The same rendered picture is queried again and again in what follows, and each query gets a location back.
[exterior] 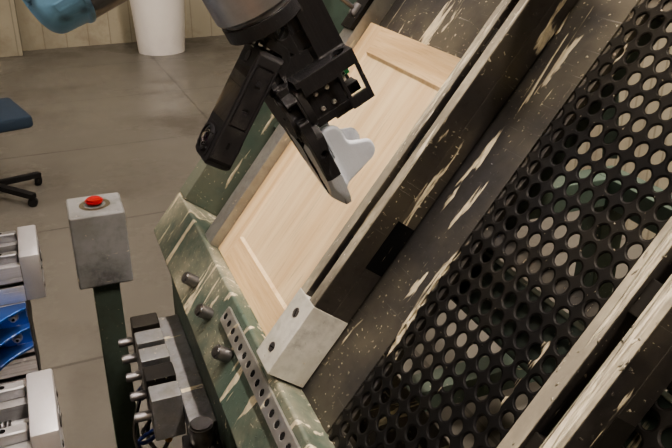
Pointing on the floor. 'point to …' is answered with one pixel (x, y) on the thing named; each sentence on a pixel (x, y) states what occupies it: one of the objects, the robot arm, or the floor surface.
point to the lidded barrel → (160, 18)
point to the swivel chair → (15, 119)
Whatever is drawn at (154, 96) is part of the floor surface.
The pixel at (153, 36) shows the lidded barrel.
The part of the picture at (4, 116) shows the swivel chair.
